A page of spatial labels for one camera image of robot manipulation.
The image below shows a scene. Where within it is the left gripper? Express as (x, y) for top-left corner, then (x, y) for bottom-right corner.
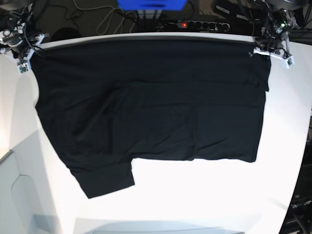
(254, 36), (287, 53)

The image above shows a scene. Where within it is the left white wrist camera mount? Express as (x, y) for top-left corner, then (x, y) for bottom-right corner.
(249, 39), (295, 69)

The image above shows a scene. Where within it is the black power strip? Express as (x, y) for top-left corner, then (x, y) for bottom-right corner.
(160, 20), (231, 33)

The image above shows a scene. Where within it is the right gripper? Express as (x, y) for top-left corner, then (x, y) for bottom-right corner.
(11, 44), (34, 61)

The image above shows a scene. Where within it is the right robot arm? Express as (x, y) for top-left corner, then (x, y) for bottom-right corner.
(0, 0), (34, 59)

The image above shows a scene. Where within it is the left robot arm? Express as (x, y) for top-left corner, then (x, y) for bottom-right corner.
(254, 0), (311, 54)

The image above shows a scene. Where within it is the blue box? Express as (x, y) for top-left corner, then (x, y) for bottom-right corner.
(117, 0), (187, 11)

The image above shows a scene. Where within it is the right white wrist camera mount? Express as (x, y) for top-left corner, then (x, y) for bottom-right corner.
(0, 34), (50, 75)

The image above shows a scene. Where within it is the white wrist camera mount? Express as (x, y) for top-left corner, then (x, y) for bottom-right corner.
(249, 39), (295, 69)
(0, 34), (50, 75)

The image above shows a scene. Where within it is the black T-shirt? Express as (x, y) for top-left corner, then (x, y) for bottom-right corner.
(31, 39), (271, 198)

